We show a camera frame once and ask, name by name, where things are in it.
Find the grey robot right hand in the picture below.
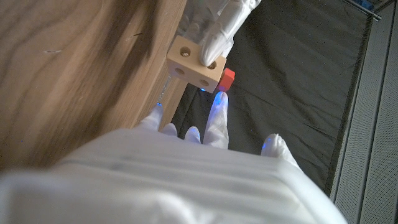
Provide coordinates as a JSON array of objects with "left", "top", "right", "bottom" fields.
[{"left": 0, "top": 91, "right": 349, "bottom": 224}]

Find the red-headed wooden screw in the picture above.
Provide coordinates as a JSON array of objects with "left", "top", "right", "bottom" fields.
[{"left": 216, "top": 67, "right": 236, "bottom": 93}]

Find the wooden block with holes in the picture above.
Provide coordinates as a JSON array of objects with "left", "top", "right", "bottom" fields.
[{"left": 166, "top": 35, "right": 228, "bottom": 94}]

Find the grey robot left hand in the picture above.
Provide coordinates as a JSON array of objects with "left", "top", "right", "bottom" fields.
[{"left": 177, "top": 0, "right": 262, "bottom": 67}]

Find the large wooden board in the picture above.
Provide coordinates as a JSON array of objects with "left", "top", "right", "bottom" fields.
[{"left": 157, "top": 74, "right": 174, "bottom": 105}]

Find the black backdrop curtain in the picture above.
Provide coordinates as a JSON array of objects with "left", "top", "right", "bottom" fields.
[{"left": 170, "top": 0, "right": 374, "bottom": 197}]

